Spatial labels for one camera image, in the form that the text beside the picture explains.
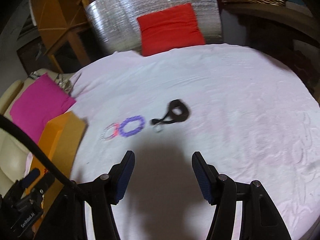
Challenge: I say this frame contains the black strap keychain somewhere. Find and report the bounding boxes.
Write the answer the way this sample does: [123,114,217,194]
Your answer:
[150,99,190,133]

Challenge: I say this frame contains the pink clear bead bracelet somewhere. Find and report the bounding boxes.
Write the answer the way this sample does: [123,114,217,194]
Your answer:
[100,122,121,142]

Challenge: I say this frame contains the purple bead bracelet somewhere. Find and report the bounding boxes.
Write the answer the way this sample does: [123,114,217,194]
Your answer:
[118,115,146,138]

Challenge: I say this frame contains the wooden shelf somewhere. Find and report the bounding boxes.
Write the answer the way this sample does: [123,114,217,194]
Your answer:
[223,3,319,45]

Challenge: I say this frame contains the orange cardboard box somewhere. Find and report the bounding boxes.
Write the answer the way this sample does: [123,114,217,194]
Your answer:
[25,111,87,232]

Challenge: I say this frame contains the silver foil insulation sheet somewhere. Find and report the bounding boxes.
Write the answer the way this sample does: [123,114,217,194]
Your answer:
[85,0,222,54]

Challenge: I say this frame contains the red pillow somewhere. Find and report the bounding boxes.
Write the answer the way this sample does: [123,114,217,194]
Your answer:
[137,3,206,56]

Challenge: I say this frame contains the black cable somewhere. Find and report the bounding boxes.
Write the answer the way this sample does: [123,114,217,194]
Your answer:
[0,114,75,188]

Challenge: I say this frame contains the patterned grey cloth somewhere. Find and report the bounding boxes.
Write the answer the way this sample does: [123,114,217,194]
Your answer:
[28,71,73,94]

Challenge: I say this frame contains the cream leather seat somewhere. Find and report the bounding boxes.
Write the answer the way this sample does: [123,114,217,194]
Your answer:
[0,77,35,195]

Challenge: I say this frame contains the wooden chair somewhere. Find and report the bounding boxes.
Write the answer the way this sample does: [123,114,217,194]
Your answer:
[30,0,104,73]

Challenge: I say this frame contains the magenta pillow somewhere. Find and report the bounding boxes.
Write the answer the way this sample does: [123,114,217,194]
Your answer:
[10,74,76,143]

